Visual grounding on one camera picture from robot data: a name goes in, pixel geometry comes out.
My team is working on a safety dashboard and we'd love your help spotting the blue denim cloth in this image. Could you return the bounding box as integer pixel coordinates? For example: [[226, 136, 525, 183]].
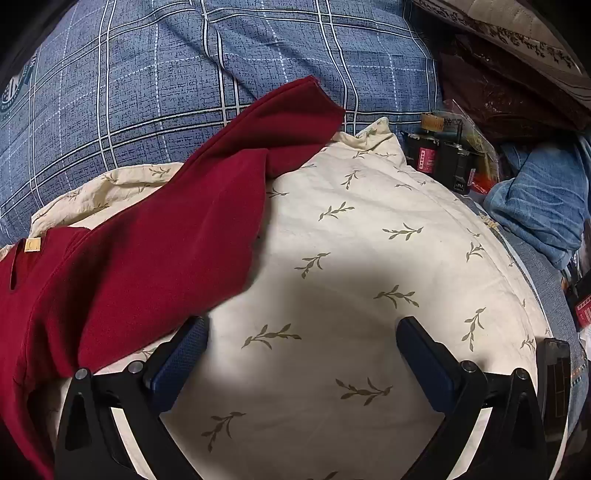
[[482, 134, 591, 271]]

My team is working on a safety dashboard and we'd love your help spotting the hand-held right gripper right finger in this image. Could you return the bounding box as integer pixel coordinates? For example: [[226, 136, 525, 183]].
[[396, 316, 548, 480]]

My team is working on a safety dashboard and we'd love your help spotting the cream leaf-print pillow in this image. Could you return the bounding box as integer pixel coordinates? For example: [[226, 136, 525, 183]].
[[0, 117, 555, 480]]

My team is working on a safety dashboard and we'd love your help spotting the dark red garment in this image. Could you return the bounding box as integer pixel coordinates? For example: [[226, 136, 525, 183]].
[[0, 76, 347, 480]]

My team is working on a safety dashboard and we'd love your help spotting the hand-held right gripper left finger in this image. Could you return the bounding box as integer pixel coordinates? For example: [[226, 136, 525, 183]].
[[55, 316, 211, 480]]

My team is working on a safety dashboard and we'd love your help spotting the black flat device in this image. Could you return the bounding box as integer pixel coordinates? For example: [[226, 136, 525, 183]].
[[540, 338, 573, 444]]

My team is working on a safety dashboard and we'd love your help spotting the black box with red label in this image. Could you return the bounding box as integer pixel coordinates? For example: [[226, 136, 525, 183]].
[[403, 130, 445, 178]]

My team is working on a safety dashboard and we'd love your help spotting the small tan box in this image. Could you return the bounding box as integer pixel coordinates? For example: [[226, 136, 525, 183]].
[[420, 112, 445, 136]]

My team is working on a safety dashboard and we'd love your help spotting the cream embroidered pillow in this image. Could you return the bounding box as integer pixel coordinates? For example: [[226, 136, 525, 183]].
[[411, 0, 591, 112]]

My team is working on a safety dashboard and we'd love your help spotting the grey-blue plaid bedsheet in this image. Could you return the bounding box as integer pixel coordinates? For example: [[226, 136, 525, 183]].
[[462, 194, 591, 462]]

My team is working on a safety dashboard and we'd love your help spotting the blue plaid quilt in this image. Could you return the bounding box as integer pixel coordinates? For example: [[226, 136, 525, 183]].
[[0, 0, 444, 250]]

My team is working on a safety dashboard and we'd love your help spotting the dark brown plastic bag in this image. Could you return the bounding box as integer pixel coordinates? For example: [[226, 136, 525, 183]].
[[436, 34, 591, 144]]

